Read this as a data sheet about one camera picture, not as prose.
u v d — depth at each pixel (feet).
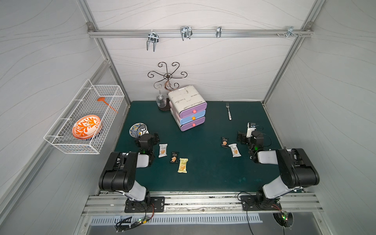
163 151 3.00
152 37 2.56
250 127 2.74
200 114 3.14
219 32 2.58
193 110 2.95
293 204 2.52
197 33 2.53
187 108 2.87
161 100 3.17
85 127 2.09
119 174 1.47
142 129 2.60
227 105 3.90
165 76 3.05
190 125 3.26
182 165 2.82
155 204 2.42
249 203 2.41
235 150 3.04
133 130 3.30
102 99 2.57
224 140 3.19
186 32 2.51
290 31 2.51
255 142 2.42
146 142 2.34
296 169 1.55
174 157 2.91
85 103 2.31
